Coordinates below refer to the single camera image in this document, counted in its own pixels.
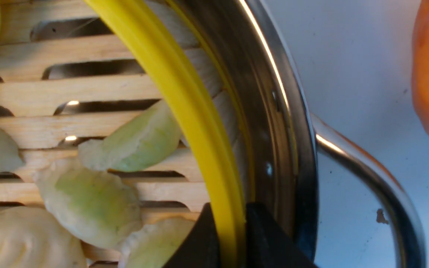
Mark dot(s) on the green dumpling bottom right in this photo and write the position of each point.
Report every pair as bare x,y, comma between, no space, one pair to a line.
154,244

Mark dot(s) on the green dumpling right middle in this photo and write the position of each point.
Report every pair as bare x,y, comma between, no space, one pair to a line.
95,206

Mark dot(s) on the white dumpling bottom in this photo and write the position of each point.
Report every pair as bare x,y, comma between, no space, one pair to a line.
33,238

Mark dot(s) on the bamboo steamer basket yellow rim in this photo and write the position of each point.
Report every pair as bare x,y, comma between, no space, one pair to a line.
77,70

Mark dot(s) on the green dumpling upper right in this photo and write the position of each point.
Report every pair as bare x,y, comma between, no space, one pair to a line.
141,143

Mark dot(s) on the stainless steel pot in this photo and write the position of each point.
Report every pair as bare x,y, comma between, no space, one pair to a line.
285,136

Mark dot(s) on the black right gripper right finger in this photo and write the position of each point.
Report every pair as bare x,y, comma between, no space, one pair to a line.
268,246

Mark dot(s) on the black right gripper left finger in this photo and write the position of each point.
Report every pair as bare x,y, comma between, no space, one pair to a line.
200,249

